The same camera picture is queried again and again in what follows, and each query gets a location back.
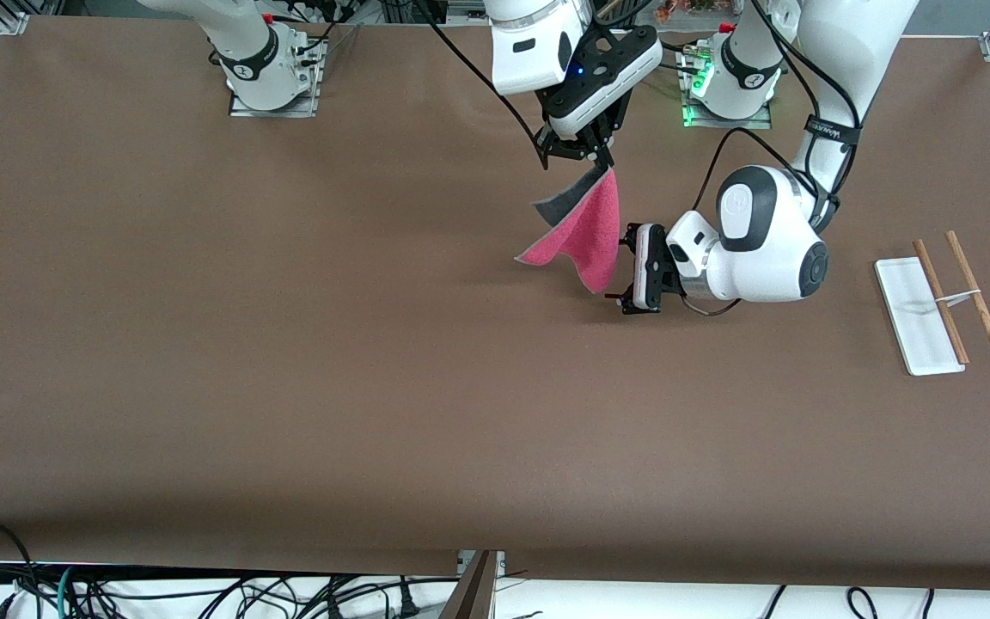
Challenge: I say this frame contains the pink microfibre towel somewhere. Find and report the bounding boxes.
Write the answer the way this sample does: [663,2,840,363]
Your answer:
[514,166,622,296]

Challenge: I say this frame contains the orange colourful background object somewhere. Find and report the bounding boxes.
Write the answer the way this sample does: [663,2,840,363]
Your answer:
[654,0,724,22]

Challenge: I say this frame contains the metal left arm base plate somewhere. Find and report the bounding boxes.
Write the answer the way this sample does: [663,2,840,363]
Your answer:
[682,52,773,130]

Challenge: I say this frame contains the black plug cable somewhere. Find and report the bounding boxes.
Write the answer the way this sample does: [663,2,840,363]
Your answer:
[392,578,423,619]

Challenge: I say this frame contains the table support beam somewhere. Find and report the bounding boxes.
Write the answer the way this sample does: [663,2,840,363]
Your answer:
[437,550,506,619]

